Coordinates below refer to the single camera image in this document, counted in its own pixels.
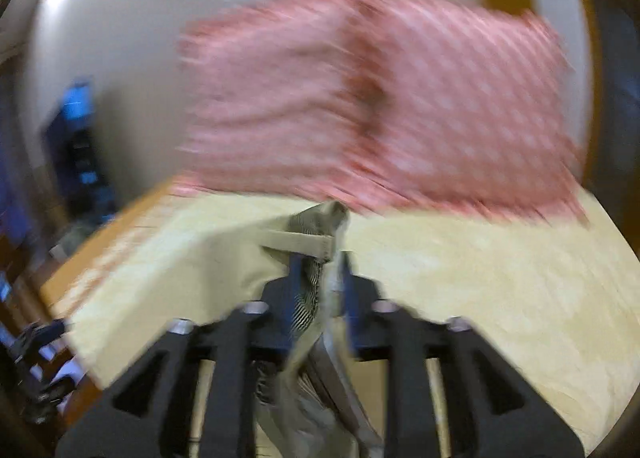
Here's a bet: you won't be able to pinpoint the pink patterned pillow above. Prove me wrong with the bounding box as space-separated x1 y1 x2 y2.
177 0 383 201
350 0 591 229

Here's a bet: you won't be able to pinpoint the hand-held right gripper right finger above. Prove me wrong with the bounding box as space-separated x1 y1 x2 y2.
336 252 585 458

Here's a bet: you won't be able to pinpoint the wooden bed frame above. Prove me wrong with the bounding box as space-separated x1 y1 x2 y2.
39 178 186 311

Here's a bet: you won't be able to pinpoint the yellow bed sheet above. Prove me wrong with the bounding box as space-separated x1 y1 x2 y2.
65 185 640 456

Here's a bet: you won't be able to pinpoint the dark shelf with blue items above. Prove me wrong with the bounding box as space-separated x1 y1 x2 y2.
42 80 118 226

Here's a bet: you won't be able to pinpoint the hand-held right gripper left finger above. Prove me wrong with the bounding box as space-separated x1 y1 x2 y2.
56 254 321 458

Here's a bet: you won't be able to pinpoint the beige pants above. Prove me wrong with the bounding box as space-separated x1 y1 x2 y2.
186 202 385 458

